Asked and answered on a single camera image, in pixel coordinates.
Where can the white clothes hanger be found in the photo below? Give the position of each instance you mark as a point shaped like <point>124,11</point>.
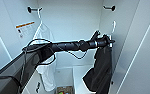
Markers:
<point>41,16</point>
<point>114,26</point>

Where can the black garment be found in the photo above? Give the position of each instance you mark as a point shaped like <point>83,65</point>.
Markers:
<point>101,70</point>

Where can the white wardrobe carcass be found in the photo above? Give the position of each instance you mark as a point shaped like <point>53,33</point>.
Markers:
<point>74,20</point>

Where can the white inner drawer unit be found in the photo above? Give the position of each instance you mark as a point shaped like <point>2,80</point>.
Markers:
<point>78,80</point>

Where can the white hanging shirt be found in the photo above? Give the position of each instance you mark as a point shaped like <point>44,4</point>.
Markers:
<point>46,35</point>

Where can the orange and white warning sticker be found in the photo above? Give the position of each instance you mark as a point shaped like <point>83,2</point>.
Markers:
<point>24,25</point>

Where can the dark clothes rail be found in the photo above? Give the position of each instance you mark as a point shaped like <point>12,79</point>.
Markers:
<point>110,8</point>
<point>32,9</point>

